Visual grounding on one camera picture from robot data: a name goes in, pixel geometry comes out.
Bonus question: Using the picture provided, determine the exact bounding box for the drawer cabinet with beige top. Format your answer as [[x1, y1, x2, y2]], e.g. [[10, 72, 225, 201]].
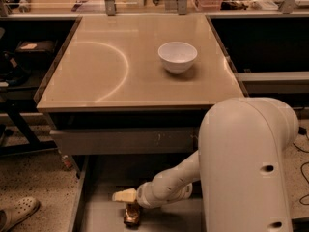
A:
[[33, 14, 251, 179]]

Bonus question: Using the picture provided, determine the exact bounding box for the small can on floor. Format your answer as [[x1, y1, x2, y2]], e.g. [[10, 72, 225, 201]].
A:
[[61, 155, 72, 170]]

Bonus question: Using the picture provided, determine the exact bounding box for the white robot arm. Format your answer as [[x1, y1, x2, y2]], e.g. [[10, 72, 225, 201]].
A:
[[112, 98, 298, 232]]

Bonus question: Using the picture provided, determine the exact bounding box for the top drawer front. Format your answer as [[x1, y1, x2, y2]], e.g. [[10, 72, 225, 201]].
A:
[[50, 127, 198, 155]]

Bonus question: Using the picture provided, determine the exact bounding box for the black box on shelf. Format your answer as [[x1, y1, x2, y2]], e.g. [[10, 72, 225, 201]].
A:
[[14, 40, 57, 70]]

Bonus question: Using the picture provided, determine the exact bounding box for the black side table frame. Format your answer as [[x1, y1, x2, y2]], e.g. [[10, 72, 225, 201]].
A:
[[0, 84, 57, 156]]

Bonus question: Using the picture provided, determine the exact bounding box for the white clog shoe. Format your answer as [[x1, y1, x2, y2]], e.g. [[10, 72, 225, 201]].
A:
[[0, 196, 40, 232]]

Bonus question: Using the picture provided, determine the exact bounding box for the open middle drawer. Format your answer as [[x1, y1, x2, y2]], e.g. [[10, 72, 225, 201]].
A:
[[68, 154, 206, 232]]

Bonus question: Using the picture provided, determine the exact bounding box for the white bowl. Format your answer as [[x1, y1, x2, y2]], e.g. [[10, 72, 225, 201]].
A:
[[157, 42, 198, 74]]

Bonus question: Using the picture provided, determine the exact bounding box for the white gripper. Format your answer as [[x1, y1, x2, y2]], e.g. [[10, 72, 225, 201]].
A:
[[112, 182, 161, 209]]

